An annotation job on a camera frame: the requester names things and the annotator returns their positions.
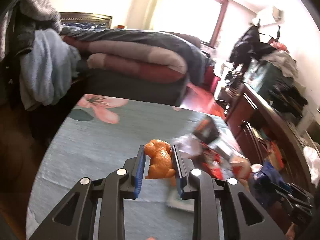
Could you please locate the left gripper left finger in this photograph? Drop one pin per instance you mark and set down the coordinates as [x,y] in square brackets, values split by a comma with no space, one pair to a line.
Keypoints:
[74,216]

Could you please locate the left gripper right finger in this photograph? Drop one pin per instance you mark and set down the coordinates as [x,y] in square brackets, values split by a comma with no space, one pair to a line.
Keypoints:
[222,209]

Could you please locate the red white snack bag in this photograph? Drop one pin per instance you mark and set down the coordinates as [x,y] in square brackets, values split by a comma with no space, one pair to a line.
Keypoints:
[241,169]

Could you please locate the white paper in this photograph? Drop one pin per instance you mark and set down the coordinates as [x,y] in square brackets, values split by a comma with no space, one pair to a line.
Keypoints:
[189,146]

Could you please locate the orange plastic squirrel toy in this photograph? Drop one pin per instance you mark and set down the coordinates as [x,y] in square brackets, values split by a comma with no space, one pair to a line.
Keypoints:
[160,154]

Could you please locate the dark wooden sideboard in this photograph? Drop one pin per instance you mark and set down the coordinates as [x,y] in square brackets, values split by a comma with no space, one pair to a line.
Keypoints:
[263,135]

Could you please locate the bed with dark sheet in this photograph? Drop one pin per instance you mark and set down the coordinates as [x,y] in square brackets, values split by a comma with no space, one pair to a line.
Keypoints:
[102,82]

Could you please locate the teal storage box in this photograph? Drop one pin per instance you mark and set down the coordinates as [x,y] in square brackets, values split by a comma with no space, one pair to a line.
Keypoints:
[263,76]

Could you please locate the light blue towel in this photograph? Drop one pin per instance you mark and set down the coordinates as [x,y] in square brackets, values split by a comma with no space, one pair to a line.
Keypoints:
[46,72]

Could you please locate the dark blue blanket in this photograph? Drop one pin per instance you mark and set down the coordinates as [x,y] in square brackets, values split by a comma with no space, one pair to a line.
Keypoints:
[197,61]

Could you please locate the folded red grey quilt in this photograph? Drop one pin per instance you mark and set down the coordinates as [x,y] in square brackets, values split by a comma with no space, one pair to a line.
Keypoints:
[145,62]

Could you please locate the pile of dark clothes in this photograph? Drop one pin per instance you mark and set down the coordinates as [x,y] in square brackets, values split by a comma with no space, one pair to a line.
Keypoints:
[249,47]

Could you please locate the dark wooden headboard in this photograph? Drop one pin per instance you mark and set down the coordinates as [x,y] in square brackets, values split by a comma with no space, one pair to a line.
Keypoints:
[85,17]

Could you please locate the grey knitted garment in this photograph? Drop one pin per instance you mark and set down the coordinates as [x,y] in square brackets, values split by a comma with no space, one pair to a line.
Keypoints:
[43,13]

